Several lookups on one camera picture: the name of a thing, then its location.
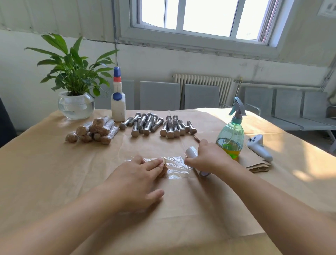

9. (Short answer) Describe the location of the person's left hand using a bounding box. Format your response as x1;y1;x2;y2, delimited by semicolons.
101;156;169;213

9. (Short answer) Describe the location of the person's right hand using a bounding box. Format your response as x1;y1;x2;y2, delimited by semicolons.
184;139;234;177

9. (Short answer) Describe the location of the white cling film roll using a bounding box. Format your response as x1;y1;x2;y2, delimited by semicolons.
185;146;211;178

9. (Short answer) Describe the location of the green spray bottle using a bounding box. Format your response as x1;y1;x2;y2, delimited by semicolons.
216;97;247;160

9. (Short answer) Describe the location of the clear cling film sheet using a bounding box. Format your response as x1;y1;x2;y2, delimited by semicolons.
126;155;196;180

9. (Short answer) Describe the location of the stack of brown paper sheets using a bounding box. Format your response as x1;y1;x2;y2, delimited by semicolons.
193;134;272;173

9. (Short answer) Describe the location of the pile of steel bolts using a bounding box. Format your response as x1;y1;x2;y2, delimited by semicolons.
119;112;197;139

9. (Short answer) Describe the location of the steel hex bolt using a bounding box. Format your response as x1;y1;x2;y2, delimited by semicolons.
76;122;93;136

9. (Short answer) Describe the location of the person's left forearm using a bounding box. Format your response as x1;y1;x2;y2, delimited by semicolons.
0;192;116;255

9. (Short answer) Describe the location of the person's right forearm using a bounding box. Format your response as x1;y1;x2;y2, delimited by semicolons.
220;160;336;255

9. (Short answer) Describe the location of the white handheld controller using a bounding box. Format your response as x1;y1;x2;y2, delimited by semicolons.
247;135;274;163

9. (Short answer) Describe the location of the grey chair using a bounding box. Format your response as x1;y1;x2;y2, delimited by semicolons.
243;87;276;119
184;84;221;109
96;80;135;110
140;81;181;111
302;90;336;156
273;88;305;131

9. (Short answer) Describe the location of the white radiator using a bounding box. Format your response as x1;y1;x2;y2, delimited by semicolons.
173;74;234;108

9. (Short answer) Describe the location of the white glue bottle blue cap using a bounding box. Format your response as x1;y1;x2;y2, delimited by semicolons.
111;67;127;123

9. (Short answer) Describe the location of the round glass vase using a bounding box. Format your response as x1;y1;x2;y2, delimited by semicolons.
58;92;96;120

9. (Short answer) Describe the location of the large brown paper table cover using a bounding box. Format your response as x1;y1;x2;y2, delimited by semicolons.
0;108;336;255

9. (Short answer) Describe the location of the green leafy plant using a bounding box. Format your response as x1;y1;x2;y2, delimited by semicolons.
24;34;120;97

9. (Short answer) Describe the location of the white framed window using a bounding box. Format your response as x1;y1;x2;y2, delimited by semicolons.
117;0;295;60

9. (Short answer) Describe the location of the black trash bin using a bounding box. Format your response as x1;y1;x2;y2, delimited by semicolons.
0;97;17;148

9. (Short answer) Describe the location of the white vertical blind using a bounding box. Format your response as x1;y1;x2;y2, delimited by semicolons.
0;0;120;43

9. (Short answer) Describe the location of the white wall pipe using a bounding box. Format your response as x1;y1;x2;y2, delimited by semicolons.
323;66;336;98

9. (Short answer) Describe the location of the small square wall sign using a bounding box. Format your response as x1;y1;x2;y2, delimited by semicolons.
317;0;336;19

